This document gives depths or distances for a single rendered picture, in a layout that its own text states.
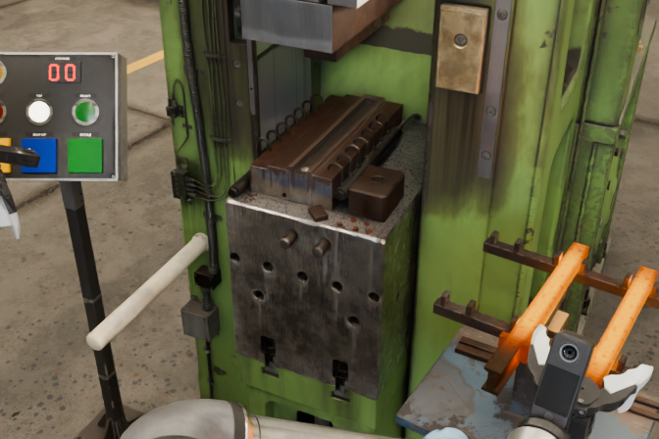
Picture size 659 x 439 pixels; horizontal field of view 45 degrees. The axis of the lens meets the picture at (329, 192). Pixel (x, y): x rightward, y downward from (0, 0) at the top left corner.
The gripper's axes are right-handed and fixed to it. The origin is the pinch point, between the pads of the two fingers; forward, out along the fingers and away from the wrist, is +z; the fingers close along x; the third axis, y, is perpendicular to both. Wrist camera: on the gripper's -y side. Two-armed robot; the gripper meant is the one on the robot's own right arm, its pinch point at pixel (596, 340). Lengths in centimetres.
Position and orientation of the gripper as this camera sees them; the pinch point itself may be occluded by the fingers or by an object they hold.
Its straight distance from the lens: 114.7
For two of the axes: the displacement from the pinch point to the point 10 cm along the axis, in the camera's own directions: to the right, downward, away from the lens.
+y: 0.0, 8.6, 5.1
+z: 5.5, -4.3, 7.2
